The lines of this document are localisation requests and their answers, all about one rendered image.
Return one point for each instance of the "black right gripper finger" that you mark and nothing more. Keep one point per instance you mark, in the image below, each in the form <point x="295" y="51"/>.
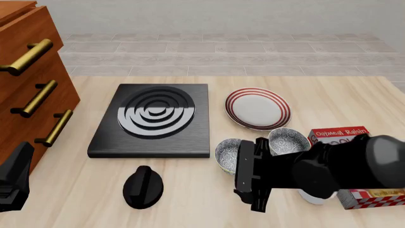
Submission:
<point x="244" y="196"/>

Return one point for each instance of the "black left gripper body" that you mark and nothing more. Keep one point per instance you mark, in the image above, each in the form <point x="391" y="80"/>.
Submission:
<point x="11" y="199"/>

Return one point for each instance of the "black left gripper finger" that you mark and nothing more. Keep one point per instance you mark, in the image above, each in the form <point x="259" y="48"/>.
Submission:
<point x="22" y="164"/>

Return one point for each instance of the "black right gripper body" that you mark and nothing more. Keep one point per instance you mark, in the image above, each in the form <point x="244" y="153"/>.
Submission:
<point x="264" y="164"/>

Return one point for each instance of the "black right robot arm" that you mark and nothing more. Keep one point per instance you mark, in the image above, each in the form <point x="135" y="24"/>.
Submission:
<point x="348" y="164"/>

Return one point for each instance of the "patterned black and white bowl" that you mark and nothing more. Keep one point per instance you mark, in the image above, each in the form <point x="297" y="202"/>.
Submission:
<point x="226" y="152"/>
<point x="286" y="141"/>

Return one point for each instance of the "white plate with red rings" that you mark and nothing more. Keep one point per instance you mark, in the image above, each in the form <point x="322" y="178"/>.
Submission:
<point x="256" y="110"/>

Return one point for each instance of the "flat black stove plate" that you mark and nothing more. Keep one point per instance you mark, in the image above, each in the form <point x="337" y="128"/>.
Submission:
<point x="152" y="142"/>

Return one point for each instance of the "white round ramekin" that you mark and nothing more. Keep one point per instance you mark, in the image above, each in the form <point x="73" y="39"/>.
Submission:
<point x="313" y="199"/>

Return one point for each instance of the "wooden drawer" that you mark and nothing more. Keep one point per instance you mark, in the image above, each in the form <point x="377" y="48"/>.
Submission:
<point x="38" y="28"/>
<point x="60" y="76"/>
<point x="68" y="104"/>

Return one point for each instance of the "red oatmeal raisin cookie box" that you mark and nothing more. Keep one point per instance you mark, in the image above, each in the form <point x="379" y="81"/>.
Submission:
<point x="338" y="133"/>

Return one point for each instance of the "round black stove knob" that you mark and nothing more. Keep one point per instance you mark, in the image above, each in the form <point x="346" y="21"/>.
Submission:
<point x="142" y="190"/>

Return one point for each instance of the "wooden cabinet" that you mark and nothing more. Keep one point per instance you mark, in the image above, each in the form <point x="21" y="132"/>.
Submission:
<point x="12" y="33"/>

